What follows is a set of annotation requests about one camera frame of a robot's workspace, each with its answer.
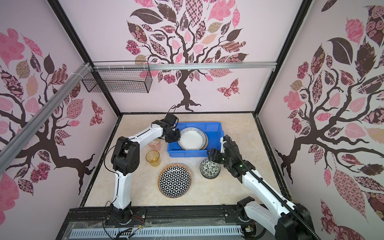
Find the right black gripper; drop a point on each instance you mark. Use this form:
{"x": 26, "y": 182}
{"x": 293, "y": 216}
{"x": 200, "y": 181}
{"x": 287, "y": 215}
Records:
{"x": 215, "y": 152}

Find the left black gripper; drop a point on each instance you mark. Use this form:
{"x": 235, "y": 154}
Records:
{"x": 177, "y": 138}

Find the black striped white plate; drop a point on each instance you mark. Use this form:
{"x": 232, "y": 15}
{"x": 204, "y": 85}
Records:
{"x": 192, "y": 139}

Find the polka dot yellow-rimmed plate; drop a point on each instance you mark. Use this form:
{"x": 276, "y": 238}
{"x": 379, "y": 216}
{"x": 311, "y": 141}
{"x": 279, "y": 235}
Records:
{"x": 206, "y": 142}

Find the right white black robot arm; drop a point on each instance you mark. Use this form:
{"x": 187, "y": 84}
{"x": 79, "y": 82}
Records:
{"x": 264, "y": 195}

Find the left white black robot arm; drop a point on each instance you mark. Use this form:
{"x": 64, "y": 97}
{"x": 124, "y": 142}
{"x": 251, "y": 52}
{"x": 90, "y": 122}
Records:
{"x": 126, "y": 159}

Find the blue plastic bin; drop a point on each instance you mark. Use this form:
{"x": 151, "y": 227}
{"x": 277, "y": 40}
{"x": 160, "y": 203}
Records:
{"x": 212, "y": 129}

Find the pink translucent plastic cup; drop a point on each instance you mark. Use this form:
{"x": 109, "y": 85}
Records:
{"x": 155, "y": 144}

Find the dark floral patterned bowl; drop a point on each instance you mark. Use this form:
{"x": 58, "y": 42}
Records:
{"x": 209, "y": 169}

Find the yellow translucent plastic cup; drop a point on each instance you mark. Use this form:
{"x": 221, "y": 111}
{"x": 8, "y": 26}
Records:
{"x": 153, "y": 158}

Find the black geometric orange-rimmed plate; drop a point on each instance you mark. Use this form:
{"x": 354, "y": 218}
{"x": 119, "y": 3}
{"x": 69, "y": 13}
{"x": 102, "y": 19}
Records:
{"x": 174, "y": 181}

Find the aluminium back crossbar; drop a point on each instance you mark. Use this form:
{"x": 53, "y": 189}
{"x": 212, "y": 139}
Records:
{"x": 199, "y": 66}

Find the aluminium crossbar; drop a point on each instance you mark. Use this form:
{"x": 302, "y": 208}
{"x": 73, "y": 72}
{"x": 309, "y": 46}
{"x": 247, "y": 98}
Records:
{"x": 199, "y": 66}
{"x": 11, "y": 150}

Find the aluminium left crossbar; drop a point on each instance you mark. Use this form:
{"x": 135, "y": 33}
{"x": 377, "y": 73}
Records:
{"x": 11, "y": 150}

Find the black wire mesh basket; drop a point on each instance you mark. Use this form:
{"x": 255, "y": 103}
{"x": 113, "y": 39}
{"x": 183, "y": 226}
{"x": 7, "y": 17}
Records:
{"x": 119, "y": 77}

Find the white slotted cable duct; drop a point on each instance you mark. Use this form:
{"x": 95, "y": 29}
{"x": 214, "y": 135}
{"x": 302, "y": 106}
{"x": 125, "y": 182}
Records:
{"x": 155, "y": 232}

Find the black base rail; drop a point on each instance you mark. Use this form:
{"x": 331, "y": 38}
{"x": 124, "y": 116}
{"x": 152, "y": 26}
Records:
{"x": 156, "y": 214}

